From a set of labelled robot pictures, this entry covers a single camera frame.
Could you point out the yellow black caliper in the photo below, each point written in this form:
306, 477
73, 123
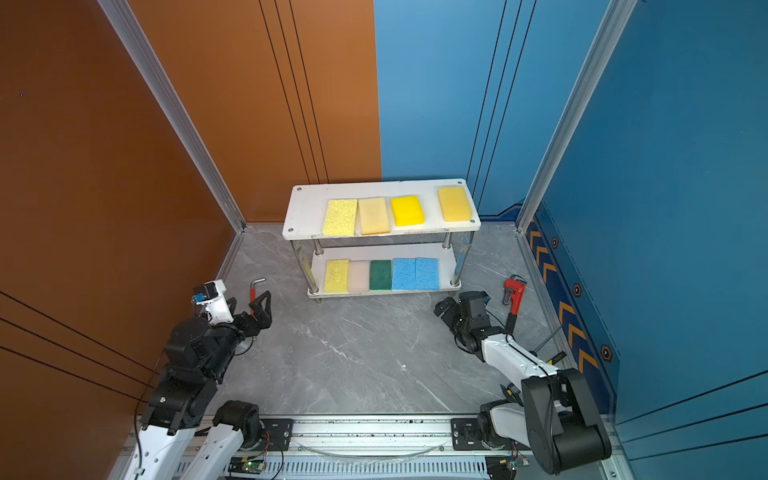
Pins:
557, 358

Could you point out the white two-tier shelf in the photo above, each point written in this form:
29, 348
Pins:
449, 243

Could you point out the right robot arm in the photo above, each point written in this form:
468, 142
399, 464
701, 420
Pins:
548, 409

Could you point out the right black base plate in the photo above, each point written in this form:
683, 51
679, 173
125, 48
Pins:
470, 434

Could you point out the green circuit board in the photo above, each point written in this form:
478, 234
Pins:
245, 465
504, 467

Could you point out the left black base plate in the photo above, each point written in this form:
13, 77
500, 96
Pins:
274, 434

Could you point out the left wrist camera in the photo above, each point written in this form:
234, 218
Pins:
210, 297

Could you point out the green scouring sponge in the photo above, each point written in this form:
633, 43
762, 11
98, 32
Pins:
380, 275

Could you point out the bright yellow foam sponge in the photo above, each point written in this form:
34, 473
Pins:
407, 211

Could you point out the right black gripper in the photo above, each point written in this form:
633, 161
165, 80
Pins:
448, 317

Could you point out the golden yellow sponge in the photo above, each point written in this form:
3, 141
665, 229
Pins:
455, 205

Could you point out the red pipe wrench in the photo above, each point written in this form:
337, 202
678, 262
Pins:
513, 292

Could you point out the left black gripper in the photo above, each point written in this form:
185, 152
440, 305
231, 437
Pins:
263, 318

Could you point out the blue cellulose sponge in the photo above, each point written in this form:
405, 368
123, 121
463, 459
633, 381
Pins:
427, 276
403, 274

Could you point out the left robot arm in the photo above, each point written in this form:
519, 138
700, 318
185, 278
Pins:
199, 352

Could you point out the right green circuit board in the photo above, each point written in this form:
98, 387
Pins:
504, 467

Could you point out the left green circuit board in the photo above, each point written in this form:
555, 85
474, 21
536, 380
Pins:
245, 465

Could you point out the pale yellow orange-backed sponge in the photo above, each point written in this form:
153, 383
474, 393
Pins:
374, 218

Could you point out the black yellow screwdriver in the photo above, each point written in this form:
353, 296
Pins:
550, 337

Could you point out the light yellow cellulose sponge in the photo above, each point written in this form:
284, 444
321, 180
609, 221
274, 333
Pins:
340, 218

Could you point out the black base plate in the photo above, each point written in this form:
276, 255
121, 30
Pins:
274, 434
470, 434

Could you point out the beige foam sponge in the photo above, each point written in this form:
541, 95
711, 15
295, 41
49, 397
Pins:
359, 277

